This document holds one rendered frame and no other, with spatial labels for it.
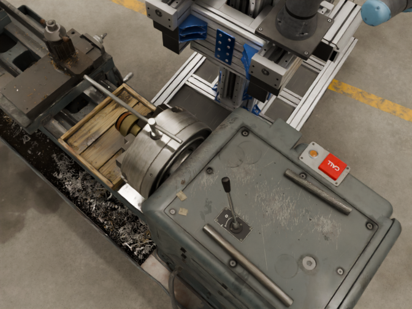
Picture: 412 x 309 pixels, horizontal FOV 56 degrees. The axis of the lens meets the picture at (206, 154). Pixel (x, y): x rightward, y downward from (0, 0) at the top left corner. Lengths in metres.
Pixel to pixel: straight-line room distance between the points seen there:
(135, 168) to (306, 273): 0.56
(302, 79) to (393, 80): 0.78
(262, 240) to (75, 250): 1.53
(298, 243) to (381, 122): 1.95
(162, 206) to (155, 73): 1.87
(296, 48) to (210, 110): 1.04
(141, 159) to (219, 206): 0.28
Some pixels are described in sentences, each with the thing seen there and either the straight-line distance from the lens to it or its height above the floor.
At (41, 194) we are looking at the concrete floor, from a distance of 2.56.
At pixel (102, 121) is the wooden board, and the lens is 1.63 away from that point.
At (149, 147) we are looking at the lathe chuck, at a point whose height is 1.22.
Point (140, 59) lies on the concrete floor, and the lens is 2.92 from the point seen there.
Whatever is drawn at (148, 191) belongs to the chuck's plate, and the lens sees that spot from 1.20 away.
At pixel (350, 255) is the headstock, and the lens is 1.10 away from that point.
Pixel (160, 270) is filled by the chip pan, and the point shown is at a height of 0.54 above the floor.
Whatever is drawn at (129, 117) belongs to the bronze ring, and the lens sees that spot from 1.34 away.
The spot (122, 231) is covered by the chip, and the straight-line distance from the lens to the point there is 1.72.
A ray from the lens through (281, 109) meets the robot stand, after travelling 2.48.
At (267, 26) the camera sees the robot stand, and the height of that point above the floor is 1.16.
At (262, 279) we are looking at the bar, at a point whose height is 1.28.
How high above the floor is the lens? 2.26
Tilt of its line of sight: 65 degrees down
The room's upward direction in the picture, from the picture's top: 5 degrees clockwise
